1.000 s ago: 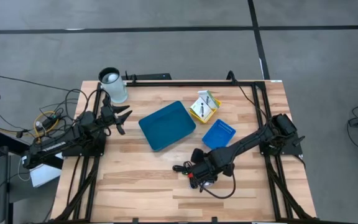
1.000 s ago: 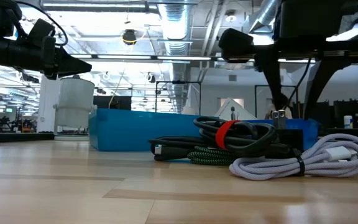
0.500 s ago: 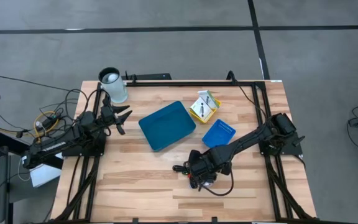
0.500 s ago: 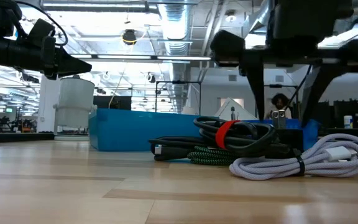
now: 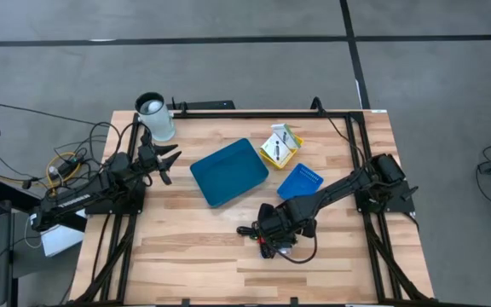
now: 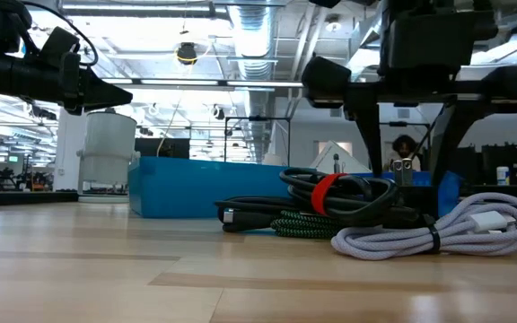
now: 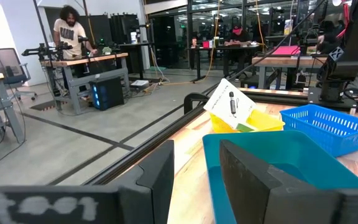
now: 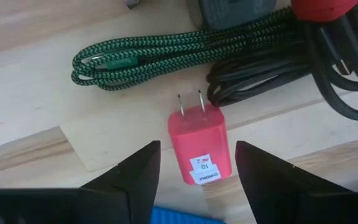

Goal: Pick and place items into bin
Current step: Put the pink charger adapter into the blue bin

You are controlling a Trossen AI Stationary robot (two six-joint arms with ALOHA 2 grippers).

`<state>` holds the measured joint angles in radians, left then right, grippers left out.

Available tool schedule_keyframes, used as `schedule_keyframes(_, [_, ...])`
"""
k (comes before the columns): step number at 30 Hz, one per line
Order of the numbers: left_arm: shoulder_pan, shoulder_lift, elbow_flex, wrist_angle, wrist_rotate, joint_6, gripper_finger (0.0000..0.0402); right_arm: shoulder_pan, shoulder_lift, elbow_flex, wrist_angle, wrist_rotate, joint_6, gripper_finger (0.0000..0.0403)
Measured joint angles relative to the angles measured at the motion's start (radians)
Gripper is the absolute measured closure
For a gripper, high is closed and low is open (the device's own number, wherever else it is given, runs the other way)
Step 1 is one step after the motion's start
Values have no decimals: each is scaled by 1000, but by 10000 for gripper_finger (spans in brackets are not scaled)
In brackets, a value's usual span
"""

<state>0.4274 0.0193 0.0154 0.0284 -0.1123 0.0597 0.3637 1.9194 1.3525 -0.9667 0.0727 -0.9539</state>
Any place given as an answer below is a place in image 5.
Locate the black aluminium table frame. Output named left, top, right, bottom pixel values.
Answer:
left=70, top=108, right=434, bottom=306

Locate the white cardboard box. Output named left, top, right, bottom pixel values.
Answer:
left=40, top=223, right=85, bottom=258

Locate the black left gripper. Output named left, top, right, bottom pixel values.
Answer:
left=136, top=127, right=182, bottom=187

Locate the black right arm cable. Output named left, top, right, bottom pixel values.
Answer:
left=320, top=104, right=368, bottom=165

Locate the yellow cable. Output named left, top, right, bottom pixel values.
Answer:
left=45, top=152, right=83, bottom=197

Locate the black frame bracket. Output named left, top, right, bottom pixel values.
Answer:
left=310, top=96, right=326, bottom=116

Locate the black cable bundle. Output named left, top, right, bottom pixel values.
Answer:
left=235, top=224, right=272, bottom=260

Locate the small blue plastic basket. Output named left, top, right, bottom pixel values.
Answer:
left=276, top=162, right=325, bottom=200

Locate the large teal plastic bin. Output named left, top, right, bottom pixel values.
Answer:
left=189, top=137, right=270, bottom=209

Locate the black power adapter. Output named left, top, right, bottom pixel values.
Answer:
left=53, top=156, right=80, bottom=176

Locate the long black cable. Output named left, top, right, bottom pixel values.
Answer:
left=0, top=103, right=114, bottom=129

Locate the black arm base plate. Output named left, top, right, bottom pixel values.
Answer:
left=354, top=178, right=419, bottom=214
left=84, top=182, right=147, bottom=216

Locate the small yellow plastic bin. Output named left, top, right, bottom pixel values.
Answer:
left=258, top=134, right=304, bottom=171

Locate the flat black device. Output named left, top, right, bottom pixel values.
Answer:
left=166, top=97, right=236, bottom=111

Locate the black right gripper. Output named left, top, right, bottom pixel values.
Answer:
left=257, top=202, right=317, bottom=252

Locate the white cylindrical container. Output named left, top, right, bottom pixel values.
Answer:
left=134, top=91, right=176, bottom=142

